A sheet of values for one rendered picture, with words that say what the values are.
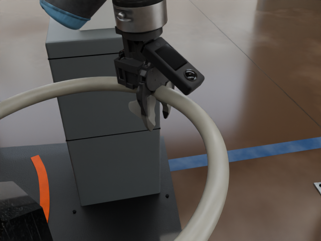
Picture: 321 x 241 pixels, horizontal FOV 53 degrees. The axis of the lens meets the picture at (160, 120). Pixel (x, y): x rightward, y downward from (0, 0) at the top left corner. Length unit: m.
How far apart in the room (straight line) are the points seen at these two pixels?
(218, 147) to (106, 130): 0.93
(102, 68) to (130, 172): 0.55
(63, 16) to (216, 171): 0.40
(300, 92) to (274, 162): 0.88
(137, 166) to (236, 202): 0.53
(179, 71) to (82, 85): 0.22
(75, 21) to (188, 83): 0.26
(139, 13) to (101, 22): 0.72
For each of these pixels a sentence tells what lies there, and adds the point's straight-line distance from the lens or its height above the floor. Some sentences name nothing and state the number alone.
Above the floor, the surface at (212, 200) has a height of 0.96.
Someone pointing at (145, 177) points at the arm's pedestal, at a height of 0.14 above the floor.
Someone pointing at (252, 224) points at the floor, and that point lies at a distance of 1.64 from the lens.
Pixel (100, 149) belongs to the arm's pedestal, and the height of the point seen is 0.35.
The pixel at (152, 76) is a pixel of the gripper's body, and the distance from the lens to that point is 0.60.
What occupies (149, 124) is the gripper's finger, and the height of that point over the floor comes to 0.89.
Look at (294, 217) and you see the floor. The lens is 1.73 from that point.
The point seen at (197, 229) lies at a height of 0.96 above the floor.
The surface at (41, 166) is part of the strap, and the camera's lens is 1.93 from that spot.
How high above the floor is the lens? 1.27
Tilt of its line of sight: 36 degrees down
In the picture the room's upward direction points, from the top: straight up
